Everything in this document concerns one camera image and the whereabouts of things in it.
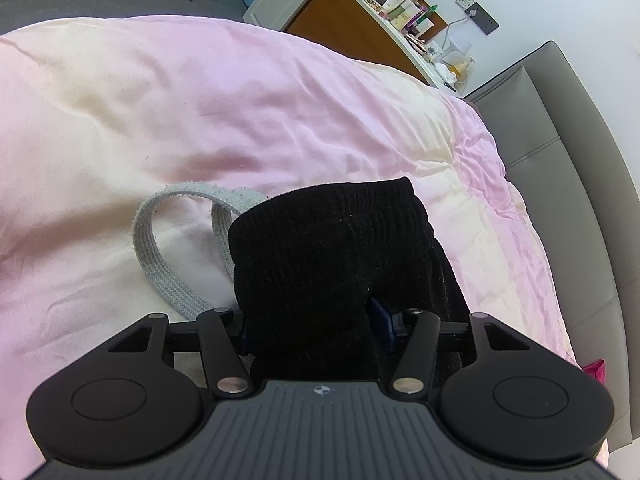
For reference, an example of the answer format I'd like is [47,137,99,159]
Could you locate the black pants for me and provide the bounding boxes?
[227,176,473,391]

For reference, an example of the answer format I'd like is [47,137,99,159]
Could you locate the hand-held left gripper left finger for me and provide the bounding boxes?
[105,308,254,399]

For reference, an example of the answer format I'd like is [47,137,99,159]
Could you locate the grey elastic band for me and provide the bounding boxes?
[132,183,268,322]

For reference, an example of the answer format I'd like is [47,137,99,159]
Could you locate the group of cosmetics bottles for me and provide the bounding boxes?
[370,0,441,56]

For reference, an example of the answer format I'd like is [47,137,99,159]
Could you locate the white table lamp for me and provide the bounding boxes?
[440,35,473,61]

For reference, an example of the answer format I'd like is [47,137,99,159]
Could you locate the dark wall switch panel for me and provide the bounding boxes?
[472,2,501,36]

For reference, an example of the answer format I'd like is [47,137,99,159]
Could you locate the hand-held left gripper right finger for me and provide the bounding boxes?
[369,297,533,396]

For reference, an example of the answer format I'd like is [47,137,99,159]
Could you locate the wooden nightstand with cosmetics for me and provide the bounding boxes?
[282,0,471,98]

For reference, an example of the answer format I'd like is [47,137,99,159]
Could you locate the magenta pillow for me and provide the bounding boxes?
[582,358,607,386]

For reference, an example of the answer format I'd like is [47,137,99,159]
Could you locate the pink floral duvet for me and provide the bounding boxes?
[0,16,583,466]

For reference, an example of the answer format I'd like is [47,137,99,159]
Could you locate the grey upholstered headboard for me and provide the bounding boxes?
[462,40,640,480]

